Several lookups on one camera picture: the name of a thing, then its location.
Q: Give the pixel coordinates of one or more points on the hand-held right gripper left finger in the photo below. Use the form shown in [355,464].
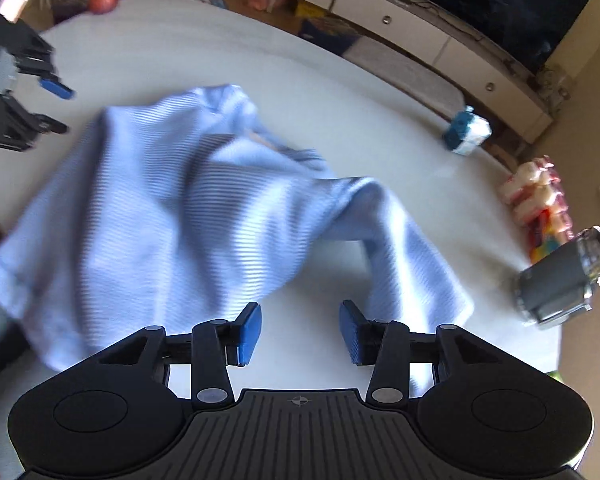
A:
[249,335]

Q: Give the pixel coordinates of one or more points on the blue striped shirt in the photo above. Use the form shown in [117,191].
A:
[155,210]

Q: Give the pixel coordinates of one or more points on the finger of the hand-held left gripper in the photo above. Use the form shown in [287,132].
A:
[57,87]
[50,125]

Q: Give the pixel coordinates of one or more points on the dark printed storage stool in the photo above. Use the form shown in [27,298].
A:
[70,10]

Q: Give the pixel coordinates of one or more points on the red apple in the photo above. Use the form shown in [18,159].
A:
[103,0]

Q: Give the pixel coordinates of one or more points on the pack of small drink bottles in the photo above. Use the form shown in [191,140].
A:
[535,200]

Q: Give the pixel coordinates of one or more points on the blue cartoon print stool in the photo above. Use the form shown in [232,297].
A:
[211,1]

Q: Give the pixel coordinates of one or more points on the grey steel thermos bottle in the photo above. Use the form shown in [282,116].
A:
[555,280]

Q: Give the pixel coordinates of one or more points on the white television cabinet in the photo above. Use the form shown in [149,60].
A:
[410,25]

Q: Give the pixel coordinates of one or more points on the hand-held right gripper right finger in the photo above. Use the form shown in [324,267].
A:
[352,332]

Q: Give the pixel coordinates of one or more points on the grey cushioned bench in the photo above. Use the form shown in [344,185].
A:
[405,75]

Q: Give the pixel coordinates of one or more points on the yellow box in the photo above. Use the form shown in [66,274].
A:
[310,10]

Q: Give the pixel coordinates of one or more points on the flat screen television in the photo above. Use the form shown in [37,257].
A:
[480,0]

